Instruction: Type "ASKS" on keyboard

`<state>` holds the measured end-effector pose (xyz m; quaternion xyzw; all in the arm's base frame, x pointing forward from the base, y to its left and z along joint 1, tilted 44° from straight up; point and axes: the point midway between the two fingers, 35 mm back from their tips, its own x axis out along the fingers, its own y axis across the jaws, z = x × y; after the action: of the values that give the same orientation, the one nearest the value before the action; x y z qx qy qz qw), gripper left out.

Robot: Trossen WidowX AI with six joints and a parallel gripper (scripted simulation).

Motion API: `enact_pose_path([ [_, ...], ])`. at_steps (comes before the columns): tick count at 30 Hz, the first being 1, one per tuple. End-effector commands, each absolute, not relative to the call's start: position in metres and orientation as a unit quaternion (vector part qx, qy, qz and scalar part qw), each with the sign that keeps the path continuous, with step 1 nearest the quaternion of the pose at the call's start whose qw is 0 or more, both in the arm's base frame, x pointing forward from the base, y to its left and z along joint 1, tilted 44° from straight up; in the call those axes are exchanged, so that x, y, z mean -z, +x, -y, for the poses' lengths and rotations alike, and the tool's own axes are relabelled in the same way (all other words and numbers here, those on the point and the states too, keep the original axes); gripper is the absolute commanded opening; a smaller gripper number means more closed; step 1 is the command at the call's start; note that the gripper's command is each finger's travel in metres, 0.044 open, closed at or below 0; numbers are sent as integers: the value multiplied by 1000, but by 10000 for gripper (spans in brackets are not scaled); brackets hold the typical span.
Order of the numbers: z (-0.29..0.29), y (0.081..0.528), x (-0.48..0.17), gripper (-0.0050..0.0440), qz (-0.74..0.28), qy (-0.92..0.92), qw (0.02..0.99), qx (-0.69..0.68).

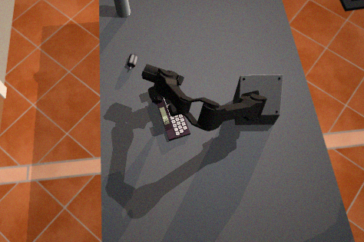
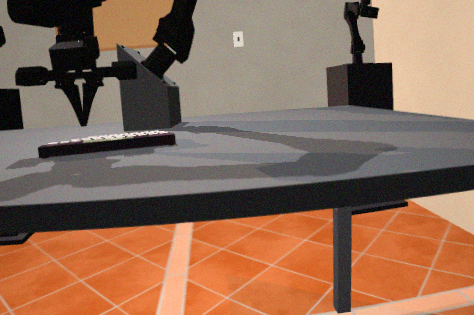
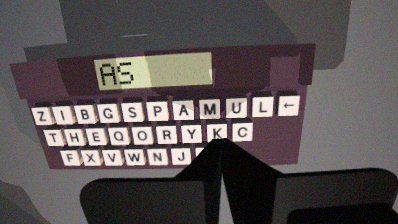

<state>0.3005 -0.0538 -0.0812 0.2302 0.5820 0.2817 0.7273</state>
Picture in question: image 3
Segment dark maroon keyboard case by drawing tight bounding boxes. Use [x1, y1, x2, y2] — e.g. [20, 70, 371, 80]
[9, 44, 316, 169]

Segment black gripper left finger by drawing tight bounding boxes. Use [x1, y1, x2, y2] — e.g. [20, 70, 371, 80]
[80, 138, 222, 224]

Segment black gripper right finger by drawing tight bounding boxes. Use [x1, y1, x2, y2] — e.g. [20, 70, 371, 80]
[220, 138, 398, 224]

